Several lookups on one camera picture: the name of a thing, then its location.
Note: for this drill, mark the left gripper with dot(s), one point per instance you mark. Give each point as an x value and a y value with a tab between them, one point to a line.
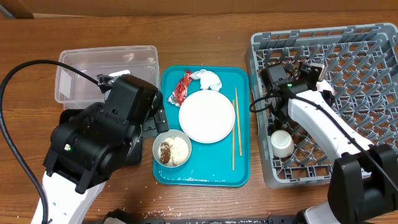
151	127

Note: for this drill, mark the grey bowl with rice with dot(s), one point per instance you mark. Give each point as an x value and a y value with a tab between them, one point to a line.
172	148

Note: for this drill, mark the red foil wrapper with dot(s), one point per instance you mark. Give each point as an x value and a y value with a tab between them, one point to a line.
179	94

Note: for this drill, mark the white round plate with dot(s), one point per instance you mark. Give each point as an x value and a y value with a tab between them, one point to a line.
207	116

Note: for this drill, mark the cream white cup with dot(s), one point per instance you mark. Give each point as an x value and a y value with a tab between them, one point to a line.
282	143

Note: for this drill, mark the white napkin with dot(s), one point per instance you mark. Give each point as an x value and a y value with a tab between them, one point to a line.
208	80

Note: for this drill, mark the pink white bowl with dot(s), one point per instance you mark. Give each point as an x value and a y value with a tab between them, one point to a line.
324	85

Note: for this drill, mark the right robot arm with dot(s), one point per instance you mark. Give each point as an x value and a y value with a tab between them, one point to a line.
363	182

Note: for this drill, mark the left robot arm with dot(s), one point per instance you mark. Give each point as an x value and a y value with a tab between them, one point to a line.
89	145

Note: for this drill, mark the grey dishwasher rack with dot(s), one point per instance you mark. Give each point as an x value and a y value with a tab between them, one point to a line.
361	65

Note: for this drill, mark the black tray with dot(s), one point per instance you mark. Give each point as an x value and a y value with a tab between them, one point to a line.
134	155

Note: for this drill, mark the teal plastic tray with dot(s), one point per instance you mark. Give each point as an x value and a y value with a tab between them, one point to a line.
211	164

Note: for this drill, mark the clear plastic bin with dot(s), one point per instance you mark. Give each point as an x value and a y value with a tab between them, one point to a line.
76	92

